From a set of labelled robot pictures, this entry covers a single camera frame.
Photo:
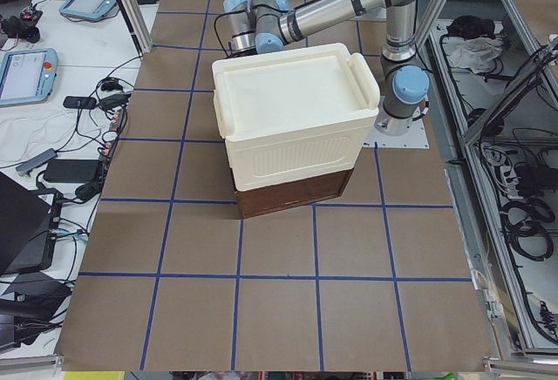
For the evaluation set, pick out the dark wooden drawer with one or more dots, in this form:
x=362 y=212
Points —
x=287 y=195

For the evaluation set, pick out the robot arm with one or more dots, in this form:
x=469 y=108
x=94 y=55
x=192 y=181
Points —
x=266 y=26

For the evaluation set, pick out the white plastic storage box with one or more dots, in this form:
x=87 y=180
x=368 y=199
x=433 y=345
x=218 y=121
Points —
x=295 y=114

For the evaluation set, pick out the black power adapter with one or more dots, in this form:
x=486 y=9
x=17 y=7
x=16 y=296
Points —
x=71 y=170

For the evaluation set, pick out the teach pendant upper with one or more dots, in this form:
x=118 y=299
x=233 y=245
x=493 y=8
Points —
x=88 y=10

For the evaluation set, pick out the teach pendant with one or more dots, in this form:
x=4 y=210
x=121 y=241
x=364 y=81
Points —
x=88 y=10
x=27 y=77

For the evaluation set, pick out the black laptop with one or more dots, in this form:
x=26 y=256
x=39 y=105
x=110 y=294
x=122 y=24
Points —
x=29 y=219

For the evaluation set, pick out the teach pendant lower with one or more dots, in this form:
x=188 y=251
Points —
x=27 y=77

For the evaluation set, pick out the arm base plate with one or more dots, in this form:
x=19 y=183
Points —
x=399 y=136

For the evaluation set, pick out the aluminium frame post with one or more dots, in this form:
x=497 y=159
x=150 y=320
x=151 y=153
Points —
x=136 y=25

